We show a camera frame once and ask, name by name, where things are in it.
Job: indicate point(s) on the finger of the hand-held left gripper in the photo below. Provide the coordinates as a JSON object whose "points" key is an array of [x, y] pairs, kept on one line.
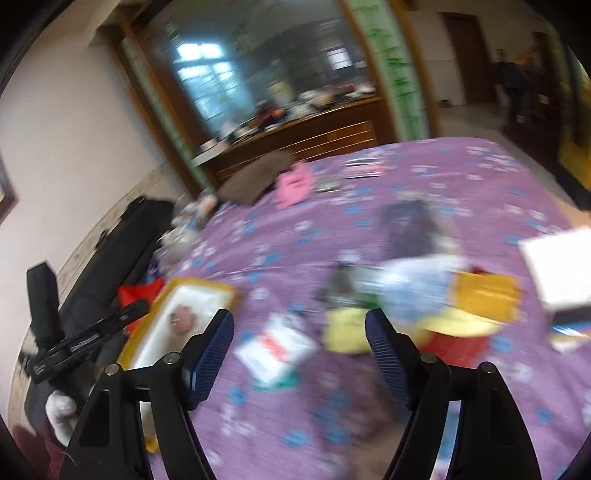
{"points": [[124, 315]]}

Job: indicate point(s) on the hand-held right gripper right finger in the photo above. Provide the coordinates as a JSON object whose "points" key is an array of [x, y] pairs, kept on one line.
{"points": [[388, 362]]}

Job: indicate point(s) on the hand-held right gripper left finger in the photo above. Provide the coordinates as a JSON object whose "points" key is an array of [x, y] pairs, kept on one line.
{"points": [[210, 364]]}

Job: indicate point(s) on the yellow fabric storage bag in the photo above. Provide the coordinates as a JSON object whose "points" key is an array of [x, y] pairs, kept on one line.
{"points": [[157, 332]]}

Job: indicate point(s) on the white packet red print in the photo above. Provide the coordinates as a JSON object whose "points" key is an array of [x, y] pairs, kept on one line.
{"points": [[272, 346]]}

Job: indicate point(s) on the mustard yellow pouch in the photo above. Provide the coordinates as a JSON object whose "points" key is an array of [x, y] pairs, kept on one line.
{"points": [[485, 295]]}

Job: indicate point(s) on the person's left forearm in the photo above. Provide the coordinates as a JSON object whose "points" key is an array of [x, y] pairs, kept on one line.
{"points": [[55, 461]]}

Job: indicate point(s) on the person's left hand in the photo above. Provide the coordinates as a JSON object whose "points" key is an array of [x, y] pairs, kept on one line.
{"points": [[60, 410]]}

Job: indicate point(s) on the red shopping bag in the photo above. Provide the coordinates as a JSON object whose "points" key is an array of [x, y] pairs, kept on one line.
{"points": [[136, 295]]}

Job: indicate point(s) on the brown round object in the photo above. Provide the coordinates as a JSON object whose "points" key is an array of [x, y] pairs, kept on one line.
{"points": [[182, 321]]}

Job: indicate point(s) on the yellow packet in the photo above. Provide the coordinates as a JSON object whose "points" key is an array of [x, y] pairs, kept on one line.
{"points": [[344, 330]]}

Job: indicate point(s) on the red flat item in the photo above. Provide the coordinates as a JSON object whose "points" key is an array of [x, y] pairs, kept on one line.
{"points": [[452, 348]]}

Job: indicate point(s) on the black suitcase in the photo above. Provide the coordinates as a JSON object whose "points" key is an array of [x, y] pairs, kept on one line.
{"points": [[115, 249]]}

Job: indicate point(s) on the white blue packet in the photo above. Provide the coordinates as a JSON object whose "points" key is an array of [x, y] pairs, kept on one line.
{"points": [[415, 286]]}

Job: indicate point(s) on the pale yellow cloth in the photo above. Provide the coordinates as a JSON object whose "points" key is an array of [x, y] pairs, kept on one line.
{"points": [[461, 325]]}

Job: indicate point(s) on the dark green packet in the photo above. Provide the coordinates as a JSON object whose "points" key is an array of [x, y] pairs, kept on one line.
{"points": [[344, 286]]}

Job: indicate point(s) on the pile of clear plastic bags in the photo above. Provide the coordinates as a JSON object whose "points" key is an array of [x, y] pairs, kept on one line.
{"points": [[184, 226]]}

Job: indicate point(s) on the purple floral blanket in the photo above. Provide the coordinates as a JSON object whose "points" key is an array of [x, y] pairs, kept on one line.
{"points": [[300, 258]]}

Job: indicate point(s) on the dark blue flat item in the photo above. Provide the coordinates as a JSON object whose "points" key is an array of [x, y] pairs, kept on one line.
{"points": [[411, 226]]}

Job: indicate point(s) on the colourful printed box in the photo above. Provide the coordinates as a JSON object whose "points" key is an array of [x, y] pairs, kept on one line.
{"points": [[570, 330]]}

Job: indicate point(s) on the brown cushion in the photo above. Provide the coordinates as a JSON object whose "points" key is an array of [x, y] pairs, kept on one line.
{"points": [[256, 177]]}

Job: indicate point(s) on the printed card packets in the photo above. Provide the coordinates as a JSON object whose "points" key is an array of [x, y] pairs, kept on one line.
{"points": [[364, 168]]}

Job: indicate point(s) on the white box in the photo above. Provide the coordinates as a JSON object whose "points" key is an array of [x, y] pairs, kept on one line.
{"points": [[558, 267]]}

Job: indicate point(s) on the pink cloth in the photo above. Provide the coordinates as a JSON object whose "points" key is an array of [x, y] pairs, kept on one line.
{"points": [[295, 184]]}

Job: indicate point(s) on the wooden dresser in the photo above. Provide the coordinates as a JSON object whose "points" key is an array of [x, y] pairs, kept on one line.
{"points": [[323, 134]]}

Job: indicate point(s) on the assorted small household clutter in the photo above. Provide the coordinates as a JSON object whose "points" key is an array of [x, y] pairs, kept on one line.
{"points": [[295, 108]]}

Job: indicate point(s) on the golden framed cabinet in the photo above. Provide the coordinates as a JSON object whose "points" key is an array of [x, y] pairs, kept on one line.
{"points": [[572, 152]]}

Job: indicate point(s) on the large dresser mirror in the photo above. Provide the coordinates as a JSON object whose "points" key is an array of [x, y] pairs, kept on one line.
{"points": [[258, 69]]}

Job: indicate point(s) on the green patterned mirror panel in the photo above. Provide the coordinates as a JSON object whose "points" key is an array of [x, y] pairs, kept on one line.
{"points": [[392, 69]]}

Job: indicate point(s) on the brown wooden door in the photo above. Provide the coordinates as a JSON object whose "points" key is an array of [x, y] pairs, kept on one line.
{"points": [[466, 60]]}

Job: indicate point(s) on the dark picture frame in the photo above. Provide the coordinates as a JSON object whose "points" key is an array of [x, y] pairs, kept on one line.
{"points": [[5, 189]]}

